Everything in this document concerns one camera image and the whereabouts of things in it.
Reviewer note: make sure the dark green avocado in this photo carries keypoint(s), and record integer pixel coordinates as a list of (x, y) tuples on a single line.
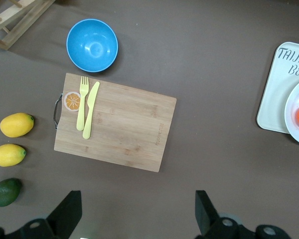
[(6, 192)]

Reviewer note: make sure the orange slice decoration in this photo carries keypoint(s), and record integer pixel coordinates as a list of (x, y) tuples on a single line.
[(71, 101)]

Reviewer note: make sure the bamboo cutting board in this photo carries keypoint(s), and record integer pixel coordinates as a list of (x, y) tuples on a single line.
[(129, 129)]

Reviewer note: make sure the wooden cup drying rack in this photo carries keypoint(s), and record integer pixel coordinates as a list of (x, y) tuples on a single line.
[(12, 27)]

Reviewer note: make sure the yellow plastic fork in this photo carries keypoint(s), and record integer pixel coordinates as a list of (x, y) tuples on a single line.
[(81, 117)]

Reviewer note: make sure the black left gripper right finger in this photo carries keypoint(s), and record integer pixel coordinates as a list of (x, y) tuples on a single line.
[(206, 216)]

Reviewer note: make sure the white round plate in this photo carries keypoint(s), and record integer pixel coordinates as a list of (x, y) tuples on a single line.
[(295, 134)]

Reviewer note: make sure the cream bear print tray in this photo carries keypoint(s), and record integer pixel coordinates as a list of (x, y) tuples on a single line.
[(271, 99)]

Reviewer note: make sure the blue bowl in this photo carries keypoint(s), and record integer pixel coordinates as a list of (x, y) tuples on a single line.
[(92, 44)]

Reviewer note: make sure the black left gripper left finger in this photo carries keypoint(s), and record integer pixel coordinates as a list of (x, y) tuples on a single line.
[(67, 214)]

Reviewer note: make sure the yellow lemon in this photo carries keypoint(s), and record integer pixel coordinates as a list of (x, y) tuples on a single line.
[(16, 125), (8, 155)]

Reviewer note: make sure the yellow plastic knife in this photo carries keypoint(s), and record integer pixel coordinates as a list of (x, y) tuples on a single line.
[(89, 112)]

